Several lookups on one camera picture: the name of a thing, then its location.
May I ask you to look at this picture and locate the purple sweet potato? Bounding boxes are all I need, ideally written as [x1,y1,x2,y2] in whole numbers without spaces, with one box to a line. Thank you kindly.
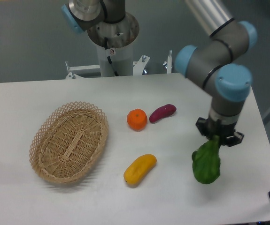
[149,104,177,123]

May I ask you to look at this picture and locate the green bok choy vegetable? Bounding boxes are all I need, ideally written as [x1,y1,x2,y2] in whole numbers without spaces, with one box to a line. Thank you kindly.
[192,135,221,184]

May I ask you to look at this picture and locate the grey robot arm, blue caps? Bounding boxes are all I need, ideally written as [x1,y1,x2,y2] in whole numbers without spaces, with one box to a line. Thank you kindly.
[62,0,257,147]

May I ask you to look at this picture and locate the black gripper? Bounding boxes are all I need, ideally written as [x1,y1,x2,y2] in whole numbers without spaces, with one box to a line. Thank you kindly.
[195,117,244,147]

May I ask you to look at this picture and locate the orange tangerine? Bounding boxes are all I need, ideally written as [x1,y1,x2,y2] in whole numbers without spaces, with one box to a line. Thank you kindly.
[127,109,147,131]

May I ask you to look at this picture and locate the woven wicker basket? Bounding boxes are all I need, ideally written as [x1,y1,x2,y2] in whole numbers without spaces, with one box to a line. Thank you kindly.
[29,102,108,184]

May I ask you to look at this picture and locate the black cable on pedestal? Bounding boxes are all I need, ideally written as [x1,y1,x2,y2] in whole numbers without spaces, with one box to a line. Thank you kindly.
[104,37,120,77]

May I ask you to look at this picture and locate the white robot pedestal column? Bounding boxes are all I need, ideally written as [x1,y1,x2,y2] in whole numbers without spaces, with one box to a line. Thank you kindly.
[96,45,133,77]

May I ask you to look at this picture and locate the white metal base frame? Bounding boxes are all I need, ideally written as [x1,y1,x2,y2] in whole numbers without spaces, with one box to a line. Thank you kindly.
[64,49,174,80]

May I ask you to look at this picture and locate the yellow mango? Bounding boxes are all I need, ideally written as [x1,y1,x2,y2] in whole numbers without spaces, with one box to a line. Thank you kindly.
[123,154,157,186]

